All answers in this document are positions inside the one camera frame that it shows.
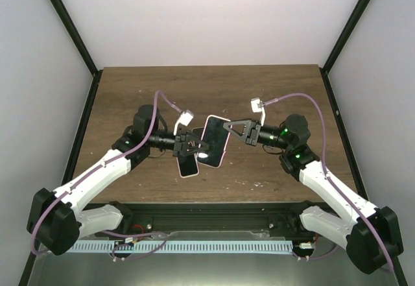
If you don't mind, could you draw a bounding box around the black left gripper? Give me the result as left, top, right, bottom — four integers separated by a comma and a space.
148, 128, 209, 158

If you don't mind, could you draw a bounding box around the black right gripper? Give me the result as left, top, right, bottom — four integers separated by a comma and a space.
223, 119, 290, 150

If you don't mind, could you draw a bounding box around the white phone case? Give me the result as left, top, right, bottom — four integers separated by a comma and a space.
176, 155, 200, 179

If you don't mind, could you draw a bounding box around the black phone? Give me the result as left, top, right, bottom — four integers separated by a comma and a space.
177, 156, 198, 176

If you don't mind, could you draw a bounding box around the pink phone case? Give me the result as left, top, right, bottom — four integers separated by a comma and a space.
196, 114, 232, 169

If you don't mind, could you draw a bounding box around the teal blue phone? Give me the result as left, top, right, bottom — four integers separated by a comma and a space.
192, 127, 204, 137

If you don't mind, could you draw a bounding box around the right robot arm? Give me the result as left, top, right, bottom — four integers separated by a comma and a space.
223, 114, 404, 274

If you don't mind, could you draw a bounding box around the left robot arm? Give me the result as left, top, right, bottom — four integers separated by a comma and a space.
27, 104, 209, 256

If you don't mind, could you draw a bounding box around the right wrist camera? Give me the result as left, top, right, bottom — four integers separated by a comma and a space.
250, 97, 266, 126

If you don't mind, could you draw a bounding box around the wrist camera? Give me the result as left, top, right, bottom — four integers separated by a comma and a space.
250, 97, 266, 126
173, 110, 194, 136

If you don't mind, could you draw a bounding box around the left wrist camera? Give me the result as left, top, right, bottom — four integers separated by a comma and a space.
173, 110, 194, 136

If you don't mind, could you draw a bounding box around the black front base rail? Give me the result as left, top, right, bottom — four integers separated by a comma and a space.
84, 201, 325, 238

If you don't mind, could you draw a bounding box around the white slotted cable duct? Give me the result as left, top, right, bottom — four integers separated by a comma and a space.
69, 240, 292, 254

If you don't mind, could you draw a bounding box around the black right frame post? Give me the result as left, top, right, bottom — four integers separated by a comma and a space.
320, 0, 371, 75

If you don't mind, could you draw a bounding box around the black frame post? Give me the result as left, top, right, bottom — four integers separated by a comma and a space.
49, 0, 99, 77
320, 0, 371, 75

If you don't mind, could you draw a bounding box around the black left frame post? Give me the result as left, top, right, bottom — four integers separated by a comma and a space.
49, 0, 99, 77

